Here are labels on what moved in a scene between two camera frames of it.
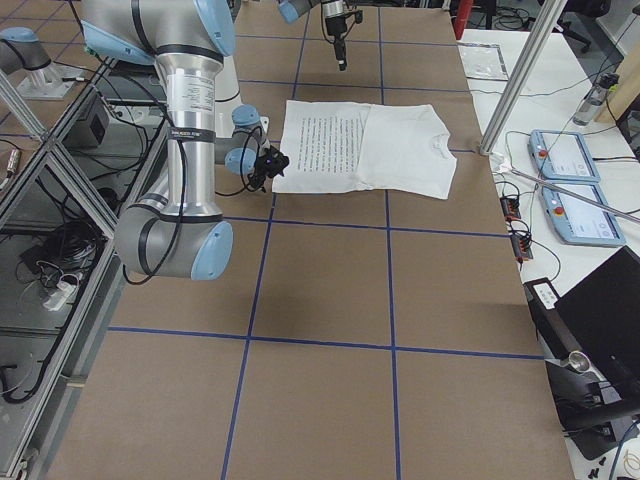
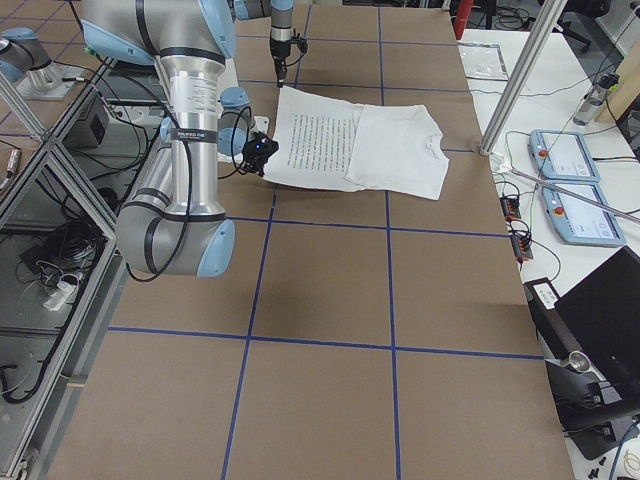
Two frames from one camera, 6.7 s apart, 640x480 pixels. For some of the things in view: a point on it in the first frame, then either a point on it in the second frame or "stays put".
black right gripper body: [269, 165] -> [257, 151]
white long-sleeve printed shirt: [348, 146] stays put
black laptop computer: [600, 315] stays put
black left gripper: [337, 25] -> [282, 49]
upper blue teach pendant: [562, 156] stays put
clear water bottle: [592, 101] stays put
